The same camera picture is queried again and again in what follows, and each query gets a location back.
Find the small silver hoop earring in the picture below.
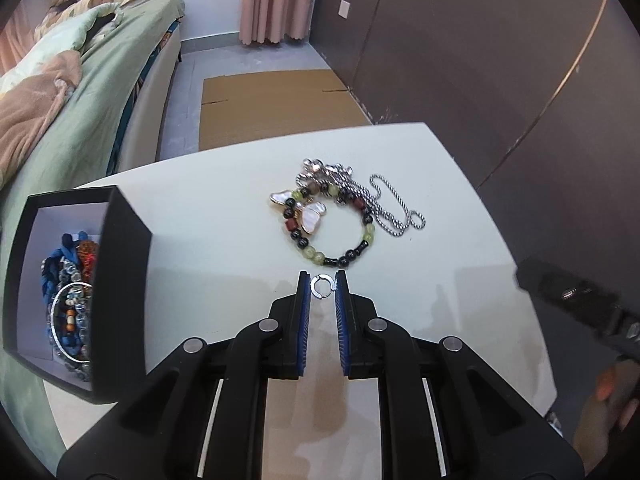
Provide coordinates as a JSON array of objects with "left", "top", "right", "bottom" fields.
[{"left": 309, "top": 273, "right": 334, "bottom": 299}]

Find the pile of bracelets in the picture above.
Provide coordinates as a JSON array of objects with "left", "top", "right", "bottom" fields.
[{"left": 40, "top": 231, "right": 94, "bottom": 361}]

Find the multicolour small bead bracelet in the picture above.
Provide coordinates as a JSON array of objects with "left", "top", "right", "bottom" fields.
[{"left": 61, "top": 300, "right": 90, "bottom": 337}]

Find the pink flower blanket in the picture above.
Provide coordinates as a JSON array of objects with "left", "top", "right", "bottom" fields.
[{"left": 0, "top": 52, "right": 84, "bottom": 186}]

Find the dark brown wardrobe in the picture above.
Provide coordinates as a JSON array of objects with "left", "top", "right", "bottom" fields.
[{"left": 307, "top": 0, "right": 640, "bottom": 286}]

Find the bed with green sheet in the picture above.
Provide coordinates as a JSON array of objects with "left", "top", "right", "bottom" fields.
[{"left": 0, "top": 0, "right": 184, "bottom": 411}]

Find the beaded bracelet with butterfly charms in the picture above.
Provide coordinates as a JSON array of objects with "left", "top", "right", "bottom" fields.
[{"left": 270, "top": 185, "right": 377, "bottom": 268}]

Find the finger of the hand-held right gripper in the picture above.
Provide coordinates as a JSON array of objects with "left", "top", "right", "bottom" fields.
[{"left": 515, "top": 255, "right": 640, "bottom": 351}]

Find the brown seed bead bracelet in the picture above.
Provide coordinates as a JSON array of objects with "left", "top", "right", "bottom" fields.
[{"left": 75, "top": 241, "right": 102, "bottom": 281}]

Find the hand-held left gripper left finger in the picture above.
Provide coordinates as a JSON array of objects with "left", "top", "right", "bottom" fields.
[{"left": 56, "top": 270, "right": 312, "bottom": 480}]

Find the silver bangle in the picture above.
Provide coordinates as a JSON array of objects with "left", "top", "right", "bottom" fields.
[{"left": 50, "top": 282, "right": 96, "bottom": 364}]

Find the silver charm bracelet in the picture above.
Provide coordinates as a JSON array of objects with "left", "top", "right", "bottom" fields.
[{"left": 296, "top": 158, "right": 359, "bottom": 206}]

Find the person's right hand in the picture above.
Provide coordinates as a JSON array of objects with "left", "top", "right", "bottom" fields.
[{"left": 572, "top": 360, "right": 640, "bottom": 476}]

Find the clear crystal bead bracelet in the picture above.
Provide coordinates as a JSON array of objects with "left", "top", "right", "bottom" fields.
[{"left": 52, "top": 257, "right": 97, "bottom": 382}]

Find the flat cardboard sheet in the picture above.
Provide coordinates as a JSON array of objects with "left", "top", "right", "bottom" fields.
[{"left": 198, "top": 70, "right": 374, "bottom": 151}]

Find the light green duvet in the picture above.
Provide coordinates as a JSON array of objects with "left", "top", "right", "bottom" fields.
[{"left": 0, "top": 2, "right": 124, "bottom": 94}]

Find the silver chain necklace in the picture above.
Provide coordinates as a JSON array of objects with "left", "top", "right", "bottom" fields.
[{"left": 350, "top": 172, "right": 427, "bottom": 237}]

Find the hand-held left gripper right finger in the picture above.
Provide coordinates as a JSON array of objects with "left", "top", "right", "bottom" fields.
[{"left": 334, "top": 270, "right": 586, "bottom": 480}]

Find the black box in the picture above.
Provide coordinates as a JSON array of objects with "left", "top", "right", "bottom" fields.
[{"left": 0, "top": 186, "right": 153, "bottom": 405}]

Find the pink curtain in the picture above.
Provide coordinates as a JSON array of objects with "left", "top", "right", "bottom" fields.
[{"left": 239, "top": 0, "right": 321, "bottom": 47}]

